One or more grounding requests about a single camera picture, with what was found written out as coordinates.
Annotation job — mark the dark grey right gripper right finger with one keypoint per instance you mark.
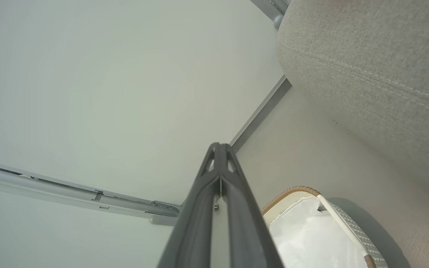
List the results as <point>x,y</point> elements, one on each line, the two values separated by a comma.
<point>248,230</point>

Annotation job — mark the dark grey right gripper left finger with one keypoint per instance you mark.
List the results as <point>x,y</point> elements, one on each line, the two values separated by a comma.
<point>196,223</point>

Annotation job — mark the white basket liner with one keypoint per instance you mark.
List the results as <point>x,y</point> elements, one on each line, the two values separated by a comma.
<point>307,238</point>

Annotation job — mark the wicker laundry basket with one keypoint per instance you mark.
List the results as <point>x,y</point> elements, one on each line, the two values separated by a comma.
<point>363,238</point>

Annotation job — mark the grey fabric sofa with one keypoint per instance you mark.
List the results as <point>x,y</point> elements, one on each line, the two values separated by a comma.
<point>378,74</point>

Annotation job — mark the grey metal floor rail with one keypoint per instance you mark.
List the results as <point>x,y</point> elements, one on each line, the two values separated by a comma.
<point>263,108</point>

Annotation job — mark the grey metal frame post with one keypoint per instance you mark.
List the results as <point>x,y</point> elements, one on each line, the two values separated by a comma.
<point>274,7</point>
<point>69,193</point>

